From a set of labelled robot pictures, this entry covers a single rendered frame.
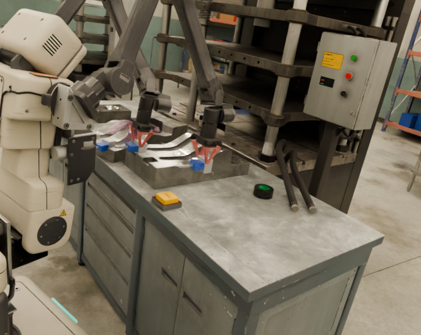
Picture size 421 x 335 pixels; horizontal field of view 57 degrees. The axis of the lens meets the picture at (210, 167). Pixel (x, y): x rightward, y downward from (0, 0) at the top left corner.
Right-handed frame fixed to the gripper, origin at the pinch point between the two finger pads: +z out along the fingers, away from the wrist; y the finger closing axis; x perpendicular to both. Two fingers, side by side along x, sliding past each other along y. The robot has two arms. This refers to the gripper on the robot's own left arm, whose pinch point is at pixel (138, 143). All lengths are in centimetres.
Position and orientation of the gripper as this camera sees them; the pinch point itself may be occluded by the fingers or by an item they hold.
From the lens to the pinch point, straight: 162.6
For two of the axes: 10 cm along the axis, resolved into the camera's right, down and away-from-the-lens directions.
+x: -7.7, 0.2, -6.4
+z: -2.6, 9.1, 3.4
